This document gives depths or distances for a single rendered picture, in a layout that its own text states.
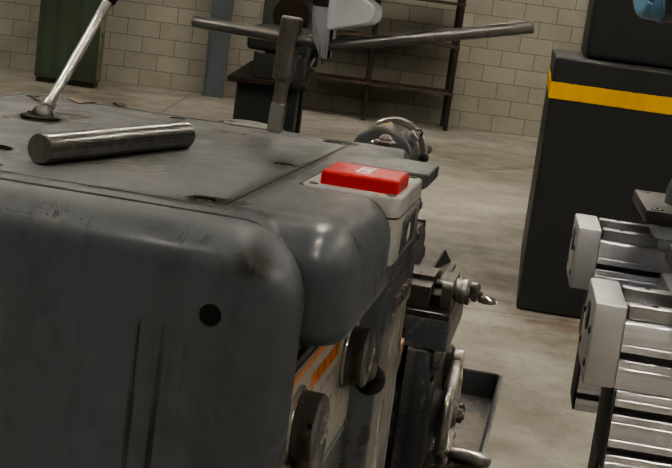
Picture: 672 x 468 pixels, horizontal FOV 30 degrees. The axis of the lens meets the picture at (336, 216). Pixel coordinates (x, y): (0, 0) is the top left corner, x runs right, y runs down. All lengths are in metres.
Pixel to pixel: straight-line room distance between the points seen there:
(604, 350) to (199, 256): 0.69
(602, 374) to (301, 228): 0.64
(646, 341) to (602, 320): 0.05
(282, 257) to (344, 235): 0.06
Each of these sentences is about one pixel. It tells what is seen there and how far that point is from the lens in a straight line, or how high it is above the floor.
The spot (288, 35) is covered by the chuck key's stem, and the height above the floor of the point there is 1.35.
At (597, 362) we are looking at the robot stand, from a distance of 1.36.
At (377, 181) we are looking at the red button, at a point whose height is 1.26.
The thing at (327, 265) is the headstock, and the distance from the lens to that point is 0.78.
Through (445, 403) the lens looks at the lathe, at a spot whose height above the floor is 0.78.
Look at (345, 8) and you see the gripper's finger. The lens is 1.21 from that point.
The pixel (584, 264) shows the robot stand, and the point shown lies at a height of 1.06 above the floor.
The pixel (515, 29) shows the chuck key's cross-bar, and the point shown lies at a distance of 1.21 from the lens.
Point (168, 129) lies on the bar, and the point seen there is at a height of 1.27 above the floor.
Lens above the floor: 1.40
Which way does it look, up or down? 10 degrees down
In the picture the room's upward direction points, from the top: 8 degrees clockwise
